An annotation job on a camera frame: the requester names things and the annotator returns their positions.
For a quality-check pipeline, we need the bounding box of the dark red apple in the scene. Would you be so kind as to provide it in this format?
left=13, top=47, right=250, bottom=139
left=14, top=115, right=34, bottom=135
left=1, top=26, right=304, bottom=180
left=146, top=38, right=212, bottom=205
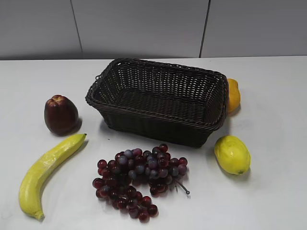
left=44, top=94, right=79, bottom=136

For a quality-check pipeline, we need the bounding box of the black woven basket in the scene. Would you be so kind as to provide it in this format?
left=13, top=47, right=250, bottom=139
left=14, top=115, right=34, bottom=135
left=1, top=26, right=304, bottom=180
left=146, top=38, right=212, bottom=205
left=85, top=58, right=229, bottom=148

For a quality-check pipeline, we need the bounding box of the orange fruit behind basket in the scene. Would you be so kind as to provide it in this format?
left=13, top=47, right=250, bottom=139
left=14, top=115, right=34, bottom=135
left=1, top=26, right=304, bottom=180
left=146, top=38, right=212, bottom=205
left=227, top=79, right=241, bottom=113

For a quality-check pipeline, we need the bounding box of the red grape bunch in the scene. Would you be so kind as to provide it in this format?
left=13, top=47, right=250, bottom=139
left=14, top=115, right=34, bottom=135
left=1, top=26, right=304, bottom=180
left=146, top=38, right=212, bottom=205
left=92, top=143, right=190, bottom=222

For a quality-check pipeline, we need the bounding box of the yellow lemon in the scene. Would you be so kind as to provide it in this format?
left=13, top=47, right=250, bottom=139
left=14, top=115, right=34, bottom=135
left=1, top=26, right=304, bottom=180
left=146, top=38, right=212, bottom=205
left=214, top=136, right=251, bottom=175

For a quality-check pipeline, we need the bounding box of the yellow banana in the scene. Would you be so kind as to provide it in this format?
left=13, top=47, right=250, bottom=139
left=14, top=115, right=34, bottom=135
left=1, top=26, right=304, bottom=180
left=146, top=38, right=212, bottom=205
left=18, top=134, right=87, bottom=221

